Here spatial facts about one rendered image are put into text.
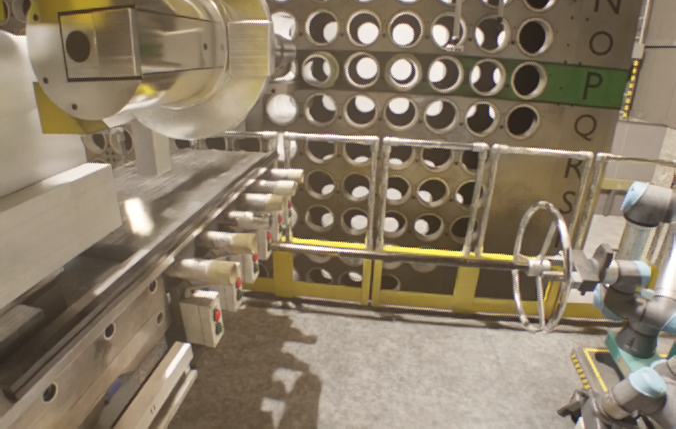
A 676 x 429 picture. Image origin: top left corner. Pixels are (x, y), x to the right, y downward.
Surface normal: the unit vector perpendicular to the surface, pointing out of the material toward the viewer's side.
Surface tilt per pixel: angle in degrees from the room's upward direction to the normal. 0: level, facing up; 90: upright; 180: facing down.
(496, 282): 90
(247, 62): 90
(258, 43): 90
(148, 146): 90
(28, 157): 68
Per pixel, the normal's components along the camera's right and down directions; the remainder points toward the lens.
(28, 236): 0.99, 0.07
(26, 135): 0.92, -0.29
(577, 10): -0.15, 0.36
